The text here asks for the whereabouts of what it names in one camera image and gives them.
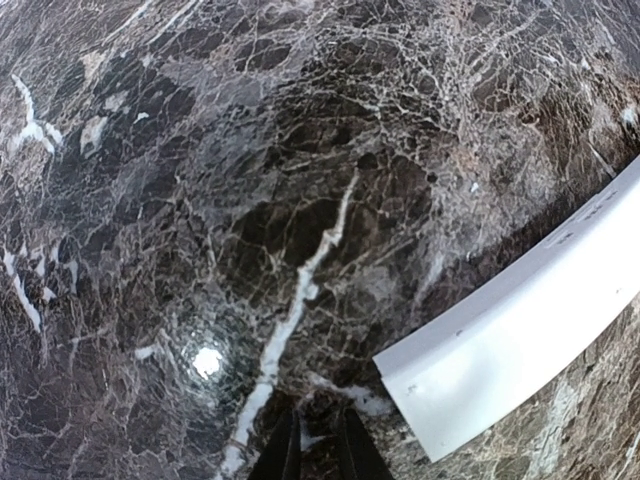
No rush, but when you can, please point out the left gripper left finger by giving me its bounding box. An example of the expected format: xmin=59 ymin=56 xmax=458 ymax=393
xmin=248 ymin=409 xmax=301 ymax=480

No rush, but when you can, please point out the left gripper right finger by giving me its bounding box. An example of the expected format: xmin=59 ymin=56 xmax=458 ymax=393
xmin=339 ymin=408 xmax=394 ymax=480

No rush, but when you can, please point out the white remote control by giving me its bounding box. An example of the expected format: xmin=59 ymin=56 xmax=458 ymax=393
xmin=374 ymin=162 xmax=639 ymax=462

